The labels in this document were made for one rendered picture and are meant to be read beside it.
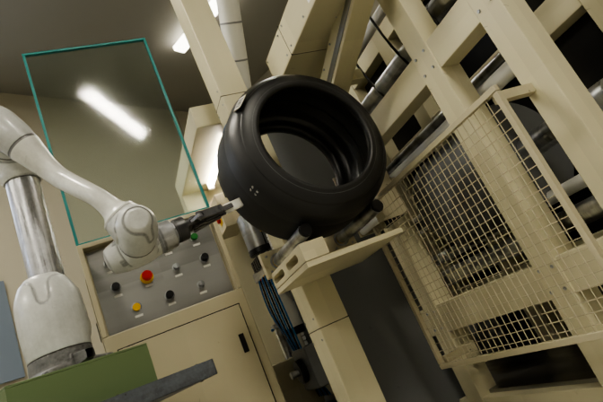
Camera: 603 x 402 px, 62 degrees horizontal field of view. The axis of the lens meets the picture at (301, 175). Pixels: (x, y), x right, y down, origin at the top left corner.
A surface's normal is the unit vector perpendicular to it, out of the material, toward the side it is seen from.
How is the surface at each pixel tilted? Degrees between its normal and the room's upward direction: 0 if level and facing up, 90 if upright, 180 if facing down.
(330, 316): 90
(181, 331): 90
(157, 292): 90
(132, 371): 90
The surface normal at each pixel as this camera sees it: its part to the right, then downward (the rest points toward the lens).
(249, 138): 0.16, -0.44
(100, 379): 0.67, -0.50
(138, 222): 0.39, -0.36
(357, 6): 0.47, 0.69
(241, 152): -0.41, -0.16
